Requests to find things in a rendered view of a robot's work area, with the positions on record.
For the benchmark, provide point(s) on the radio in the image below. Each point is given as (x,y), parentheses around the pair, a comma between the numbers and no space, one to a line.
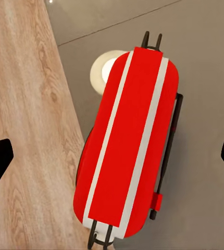
(120,160)

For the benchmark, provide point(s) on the coffee table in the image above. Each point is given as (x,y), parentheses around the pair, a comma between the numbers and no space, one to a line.
(90,35)

